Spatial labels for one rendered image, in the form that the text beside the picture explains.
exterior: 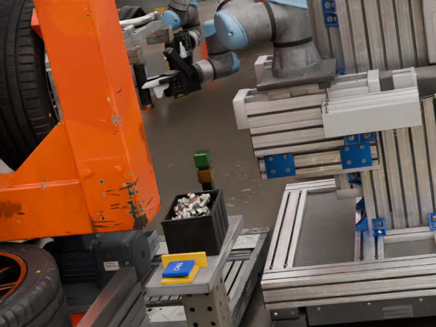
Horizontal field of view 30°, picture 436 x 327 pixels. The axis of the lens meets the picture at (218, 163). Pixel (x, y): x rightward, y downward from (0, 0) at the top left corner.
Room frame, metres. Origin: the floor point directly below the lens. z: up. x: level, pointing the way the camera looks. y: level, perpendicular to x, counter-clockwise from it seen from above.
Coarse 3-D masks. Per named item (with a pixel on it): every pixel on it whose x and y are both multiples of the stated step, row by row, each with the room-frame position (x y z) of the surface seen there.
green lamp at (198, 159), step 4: (196, 152) 2.27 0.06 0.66; (200, 152) 2.26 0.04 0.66; (204, 152) 2.25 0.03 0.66; (208, 152) 2.26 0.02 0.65; (196, 156) 2.24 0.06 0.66; (200, 156) 2.24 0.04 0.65; (204, 156) 2.23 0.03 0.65; (208, 156) 2.25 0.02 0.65; (196, 160) 2.24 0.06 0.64; (200, 160) 2.24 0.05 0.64; (204, 160) 2.23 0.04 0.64; (208, 160) 2.24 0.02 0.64; (196, 164) 2.24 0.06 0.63; (200, 164) 2.24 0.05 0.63; (204, 164) 2.24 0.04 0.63; (208, 164) 2.24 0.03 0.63
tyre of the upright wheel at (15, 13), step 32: (0, 0) 2.77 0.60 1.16; (32, 0) 2.69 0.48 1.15; (0, 32) 2.62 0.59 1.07; (32, 32) 2.59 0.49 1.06; (0, 64) 2.57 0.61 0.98; (32, 64) 2.54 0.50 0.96; (0, 96) 2.55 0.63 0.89; (32, 96) 2.51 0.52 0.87; (0, 128) 2.56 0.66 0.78; (32, 128) 2.54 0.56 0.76
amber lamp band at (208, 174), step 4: (212, 168) 2.26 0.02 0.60; (200, 172) 2.24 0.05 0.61; (204, 172) 2.24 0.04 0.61; (208, 172) 2.23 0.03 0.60; (212, 172) 2.26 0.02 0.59; (200, 176) 2.24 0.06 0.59; (204, 176) 2.24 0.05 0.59; (208, 176) 2.23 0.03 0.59; (212, 176) 2.25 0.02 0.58; (200, 180) 2.24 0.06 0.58; (204, 180) 2.24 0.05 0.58; (208, 180) 2.24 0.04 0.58; (212, 180) 2.24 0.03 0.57
